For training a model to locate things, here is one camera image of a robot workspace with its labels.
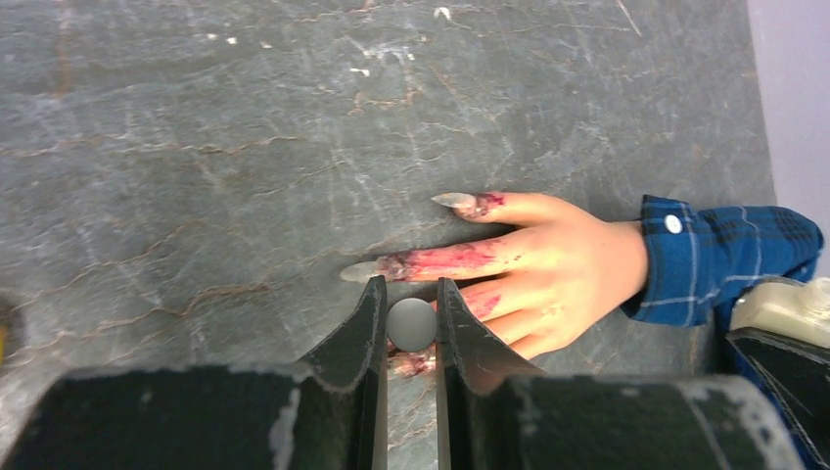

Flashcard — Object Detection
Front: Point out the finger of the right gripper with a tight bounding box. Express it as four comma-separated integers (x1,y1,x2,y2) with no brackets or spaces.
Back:
726,328,829,469

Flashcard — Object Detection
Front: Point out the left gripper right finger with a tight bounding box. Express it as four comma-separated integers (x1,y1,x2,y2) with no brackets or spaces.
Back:
436,278,803,469

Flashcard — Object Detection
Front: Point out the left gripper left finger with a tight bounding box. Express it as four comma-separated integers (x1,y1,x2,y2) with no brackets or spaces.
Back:
3,276,388,469

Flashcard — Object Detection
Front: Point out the nail polish bottle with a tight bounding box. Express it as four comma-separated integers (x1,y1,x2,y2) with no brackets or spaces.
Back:
729,277,829,349

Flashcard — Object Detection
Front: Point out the grey nail polish cap brush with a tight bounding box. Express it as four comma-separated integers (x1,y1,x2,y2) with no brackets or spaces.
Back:
387,298,438,353

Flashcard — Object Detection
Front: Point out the mannequin hand with painted nails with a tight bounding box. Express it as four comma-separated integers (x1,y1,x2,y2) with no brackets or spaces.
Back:
340,192,649,359

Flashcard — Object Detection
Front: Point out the blue plaid shirt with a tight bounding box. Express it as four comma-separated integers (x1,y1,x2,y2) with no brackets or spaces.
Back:
620,195,825,340

